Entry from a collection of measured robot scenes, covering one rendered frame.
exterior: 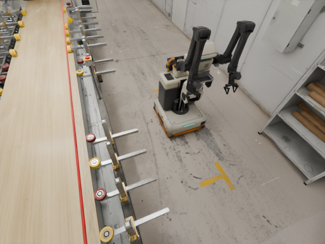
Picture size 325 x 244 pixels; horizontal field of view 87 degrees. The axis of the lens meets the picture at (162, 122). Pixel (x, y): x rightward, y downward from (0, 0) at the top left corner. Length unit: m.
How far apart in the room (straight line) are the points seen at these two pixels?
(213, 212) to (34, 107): 2.19
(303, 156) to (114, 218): 2.54
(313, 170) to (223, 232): 1.46
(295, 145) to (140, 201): 2.28
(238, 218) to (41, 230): 1.88
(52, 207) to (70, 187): 0.15
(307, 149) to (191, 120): 1.68
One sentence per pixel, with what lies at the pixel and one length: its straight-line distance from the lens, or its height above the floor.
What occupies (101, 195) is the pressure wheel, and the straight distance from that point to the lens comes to 1.33.
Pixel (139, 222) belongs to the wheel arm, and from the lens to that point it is 1.32.
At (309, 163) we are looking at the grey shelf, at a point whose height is 0.14.
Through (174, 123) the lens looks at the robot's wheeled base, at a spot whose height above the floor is 0.28.
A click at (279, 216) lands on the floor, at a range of 2.63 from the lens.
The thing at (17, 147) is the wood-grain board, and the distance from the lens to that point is 1.80.
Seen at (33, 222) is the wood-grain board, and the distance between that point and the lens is 1.45.
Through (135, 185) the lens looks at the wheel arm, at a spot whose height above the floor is 0.82.
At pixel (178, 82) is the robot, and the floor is 0.78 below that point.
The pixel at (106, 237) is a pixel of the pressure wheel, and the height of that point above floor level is 0.91.
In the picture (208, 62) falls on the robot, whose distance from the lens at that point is 1.93.
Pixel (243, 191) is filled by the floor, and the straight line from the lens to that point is 2.51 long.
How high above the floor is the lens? 2.14
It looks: 50 degrees down
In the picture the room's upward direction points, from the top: 5 degrees clockwise
